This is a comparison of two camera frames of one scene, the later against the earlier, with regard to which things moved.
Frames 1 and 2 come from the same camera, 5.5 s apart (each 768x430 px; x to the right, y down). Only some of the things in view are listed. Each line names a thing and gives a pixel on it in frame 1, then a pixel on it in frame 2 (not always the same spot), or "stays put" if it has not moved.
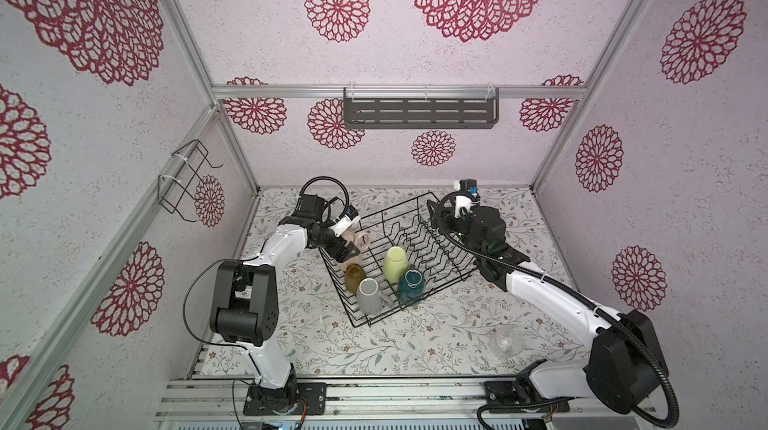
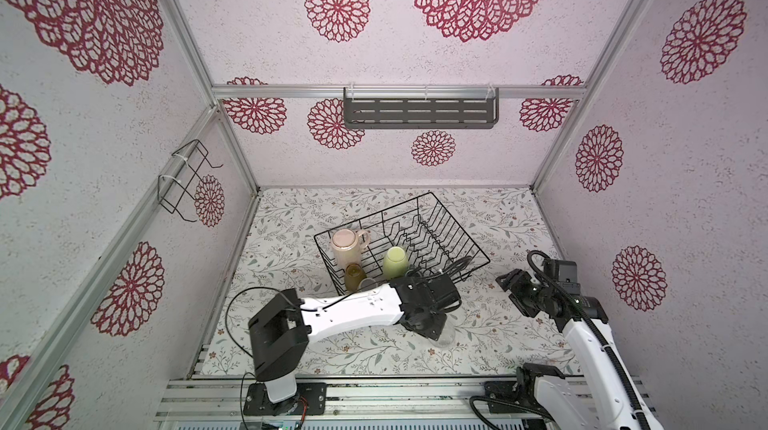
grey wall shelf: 421,107 stays put
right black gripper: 443,216 to 513,283
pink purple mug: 360,242 stays put
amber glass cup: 354,274 stays put
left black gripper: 345,252 to 434,330
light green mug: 395,263 stays put
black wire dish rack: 403,259 stays put
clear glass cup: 507,340 to 446,337
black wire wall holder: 179,180 stays put
